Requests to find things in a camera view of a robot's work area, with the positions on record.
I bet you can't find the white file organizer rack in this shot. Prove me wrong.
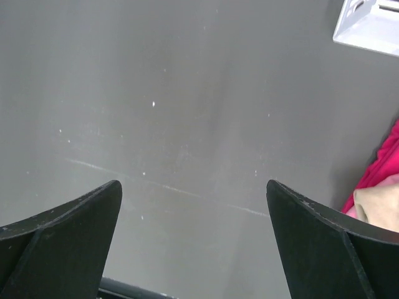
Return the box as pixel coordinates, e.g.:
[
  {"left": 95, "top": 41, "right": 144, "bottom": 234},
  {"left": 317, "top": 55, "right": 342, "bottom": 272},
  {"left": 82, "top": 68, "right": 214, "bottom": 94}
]
[{"left": 333, "top": 0, "right": 398, "bottom": 57}]

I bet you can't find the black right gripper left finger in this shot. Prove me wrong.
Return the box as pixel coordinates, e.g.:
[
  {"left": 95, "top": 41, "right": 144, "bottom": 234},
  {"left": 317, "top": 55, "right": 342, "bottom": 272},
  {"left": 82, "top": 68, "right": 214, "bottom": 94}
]
[{"left": 1, "top": 180, "right": 122, "bottom": 298}]

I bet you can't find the pink t shirt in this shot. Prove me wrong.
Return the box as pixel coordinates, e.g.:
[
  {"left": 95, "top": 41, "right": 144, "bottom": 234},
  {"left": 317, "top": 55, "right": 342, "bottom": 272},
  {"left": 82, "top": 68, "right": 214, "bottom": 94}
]
[{"left": 341, "top": 120, "right": 399, "bottom": 219}]

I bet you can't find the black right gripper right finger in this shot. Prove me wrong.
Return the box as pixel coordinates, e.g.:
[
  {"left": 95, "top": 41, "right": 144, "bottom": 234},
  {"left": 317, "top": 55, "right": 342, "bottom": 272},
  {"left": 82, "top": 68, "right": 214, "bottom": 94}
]
[{"left": 266, "top": 180, "right": 398, "bottom": 298}]

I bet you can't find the beige t shirt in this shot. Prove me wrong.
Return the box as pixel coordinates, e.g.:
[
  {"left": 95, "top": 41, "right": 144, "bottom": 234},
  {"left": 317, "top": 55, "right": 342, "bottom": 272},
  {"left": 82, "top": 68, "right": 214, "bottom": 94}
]
[{"left": 347, "top": 174, "right": 398, "bottom": 232}]

